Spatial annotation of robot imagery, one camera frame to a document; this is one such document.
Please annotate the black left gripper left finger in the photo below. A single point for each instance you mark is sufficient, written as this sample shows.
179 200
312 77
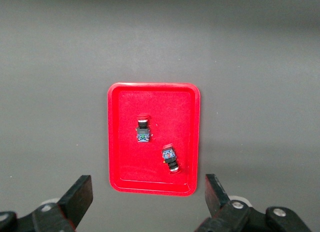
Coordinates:
80 197

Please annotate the red plastic tray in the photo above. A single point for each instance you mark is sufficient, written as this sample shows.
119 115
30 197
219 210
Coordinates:
130 167

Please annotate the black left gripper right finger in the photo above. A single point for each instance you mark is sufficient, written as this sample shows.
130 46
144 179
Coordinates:
215 197

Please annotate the red push button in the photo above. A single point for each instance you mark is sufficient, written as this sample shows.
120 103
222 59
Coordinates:
143 135
168 154

